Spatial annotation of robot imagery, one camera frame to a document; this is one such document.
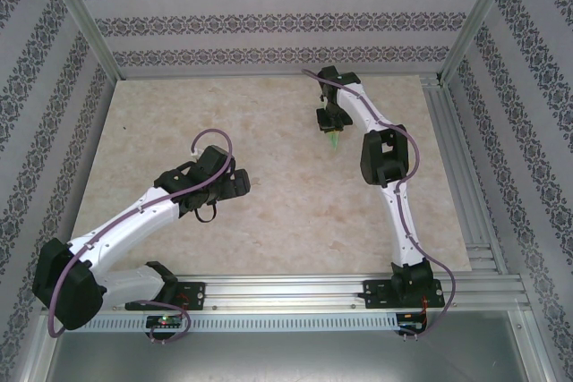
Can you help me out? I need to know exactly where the aluminium frame post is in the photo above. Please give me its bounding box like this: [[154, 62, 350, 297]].
[[436, 0, 525, 86], [42, 0, 122, 81]]

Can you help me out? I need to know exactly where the small circuit board green light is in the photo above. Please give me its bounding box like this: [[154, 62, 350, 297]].
[[146, 315, 183, 328]]

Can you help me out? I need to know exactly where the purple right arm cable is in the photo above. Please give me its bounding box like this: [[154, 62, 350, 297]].
[[302, 67, 458, 344]]

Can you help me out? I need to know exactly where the small circuit board blue part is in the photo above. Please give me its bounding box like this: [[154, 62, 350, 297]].
[[398, 312, 426, 328]]

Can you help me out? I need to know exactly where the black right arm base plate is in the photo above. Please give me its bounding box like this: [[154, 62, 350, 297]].
[[363, 278, 447, 310]]

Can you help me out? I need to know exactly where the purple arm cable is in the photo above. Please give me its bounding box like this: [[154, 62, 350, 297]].
[[47, 129, 236, 345], [302, 67, 458, 344]]

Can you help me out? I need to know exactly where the long aluminium mounting rail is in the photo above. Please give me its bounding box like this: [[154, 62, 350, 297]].
[[42, 273, 532, 311]]

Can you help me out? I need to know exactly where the grey metal panel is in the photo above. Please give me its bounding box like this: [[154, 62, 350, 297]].
[[44, 330, 550, 382]]

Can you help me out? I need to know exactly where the aluminium side rail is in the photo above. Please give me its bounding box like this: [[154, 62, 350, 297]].
[[420, 75, 509, 276]]

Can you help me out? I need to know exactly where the thin black left wrist cable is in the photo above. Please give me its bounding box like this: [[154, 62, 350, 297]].
[[195, 202, 219, 225]]

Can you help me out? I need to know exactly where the slotted grey cable duct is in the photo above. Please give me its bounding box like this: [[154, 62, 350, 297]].
[[91, 313, 399, 333]]

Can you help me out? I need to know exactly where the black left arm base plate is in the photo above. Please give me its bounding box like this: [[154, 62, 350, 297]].
[[124, 281, 207, 311]]

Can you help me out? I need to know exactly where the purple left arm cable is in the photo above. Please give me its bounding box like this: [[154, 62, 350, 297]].
[[47, 129, 236, 345]]

